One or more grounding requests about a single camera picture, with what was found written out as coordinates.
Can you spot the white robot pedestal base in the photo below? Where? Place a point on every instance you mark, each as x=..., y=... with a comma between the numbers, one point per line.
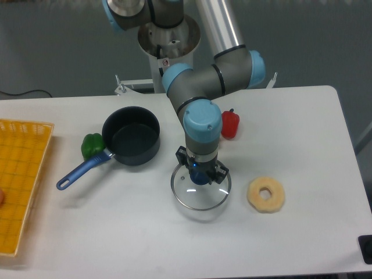
x=170, y=52

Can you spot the glass lid blue knob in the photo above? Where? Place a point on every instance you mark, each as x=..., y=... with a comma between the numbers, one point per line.
x=198, y=197

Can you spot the black device table corner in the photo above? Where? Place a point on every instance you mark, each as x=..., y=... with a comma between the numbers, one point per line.
x=365, y=243

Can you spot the green toy bell pepper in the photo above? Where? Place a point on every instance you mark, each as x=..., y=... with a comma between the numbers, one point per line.
x=91, y=145

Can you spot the toy pineapple ring slice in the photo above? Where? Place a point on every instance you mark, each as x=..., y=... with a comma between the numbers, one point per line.
x=266, y=195

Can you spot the dark saucepan blue handle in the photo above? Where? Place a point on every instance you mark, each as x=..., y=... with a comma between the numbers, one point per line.
x=131, y=136

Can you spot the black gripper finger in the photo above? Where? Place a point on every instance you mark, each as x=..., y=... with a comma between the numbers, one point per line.
x=217, y=174
x=182, y=157

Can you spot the red toy bell pepper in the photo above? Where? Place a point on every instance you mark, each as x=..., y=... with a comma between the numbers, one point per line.
x=230, y=121

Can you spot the yellow plastic basket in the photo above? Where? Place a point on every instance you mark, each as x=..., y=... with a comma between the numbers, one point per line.
x=24, y=145

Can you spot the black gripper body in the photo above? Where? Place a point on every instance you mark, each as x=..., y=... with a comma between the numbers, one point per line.
x=204, y=164

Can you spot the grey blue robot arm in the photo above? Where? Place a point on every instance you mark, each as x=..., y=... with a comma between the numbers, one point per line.
x=193, y=65

